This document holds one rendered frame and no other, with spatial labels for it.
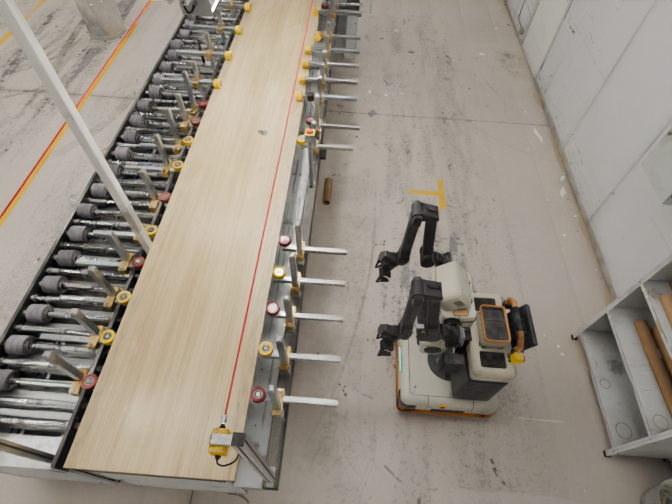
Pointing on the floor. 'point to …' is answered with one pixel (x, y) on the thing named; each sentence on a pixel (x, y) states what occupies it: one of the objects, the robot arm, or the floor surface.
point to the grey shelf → (631, 368)
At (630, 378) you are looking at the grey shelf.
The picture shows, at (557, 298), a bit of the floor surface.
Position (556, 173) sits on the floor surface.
